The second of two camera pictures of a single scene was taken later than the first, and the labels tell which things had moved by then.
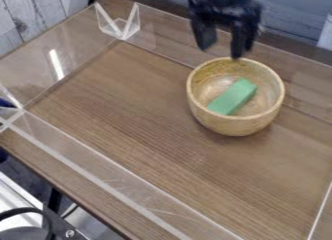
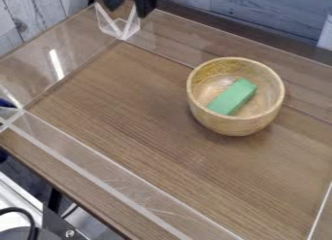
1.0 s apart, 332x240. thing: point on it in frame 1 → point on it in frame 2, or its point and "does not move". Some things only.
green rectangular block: [233, 97] does not move
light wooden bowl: [258, 113] does not move
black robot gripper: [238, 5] → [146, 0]
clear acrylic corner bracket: [119, 28] does not move
